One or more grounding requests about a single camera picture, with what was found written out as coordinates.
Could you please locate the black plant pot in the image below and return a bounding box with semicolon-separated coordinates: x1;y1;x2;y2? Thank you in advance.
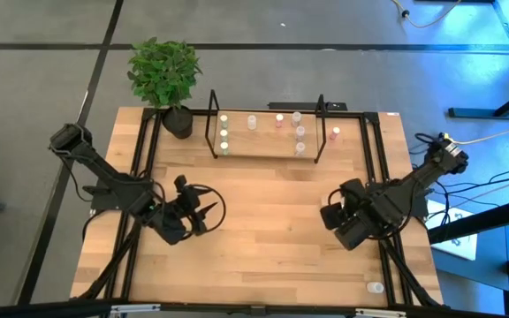
161;105;194;140

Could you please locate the black aluminium table frame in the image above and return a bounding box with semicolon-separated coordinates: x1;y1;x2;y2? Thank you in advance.
71;107;448;310

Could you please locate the black desk frame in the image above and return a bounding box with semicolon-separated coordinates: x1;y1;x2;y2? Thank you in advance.
448;0;509;120

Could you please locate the white printed sheet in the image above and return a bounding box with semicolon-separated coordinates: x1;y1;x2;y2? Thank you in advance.
425;199;479;261

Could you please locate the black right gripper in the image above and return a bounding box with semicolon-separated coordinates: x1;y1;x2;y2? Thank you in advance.
334;193;391;251

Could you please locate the wooden shelf with black frame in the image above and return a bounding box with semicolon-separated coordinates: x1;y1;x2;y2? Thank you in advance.
204;89;329;164

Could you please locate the green artificial plant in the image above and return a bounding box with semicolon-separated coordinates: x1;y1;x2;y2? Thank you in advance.
126;37;203;110

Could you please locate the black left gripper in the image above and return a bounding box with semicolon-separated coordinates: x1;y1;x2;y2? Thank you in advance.
148;190;218;246

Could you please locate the beige floor cable with connectors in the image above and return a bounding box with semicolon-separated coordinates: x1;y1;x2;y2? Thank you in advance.
390;0;463;29

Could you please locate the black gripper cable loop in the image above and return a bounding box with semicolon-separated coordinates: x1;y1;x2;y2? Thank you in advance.
186;184;227;235

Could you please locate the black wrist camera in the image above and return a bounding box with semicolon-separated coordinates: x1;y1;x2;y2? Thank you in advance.
319;201;343;231
172;174;190;195

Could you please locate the black metal beam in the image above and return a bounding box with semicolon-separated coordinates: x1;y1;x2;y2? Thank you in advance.
429;193;509;244

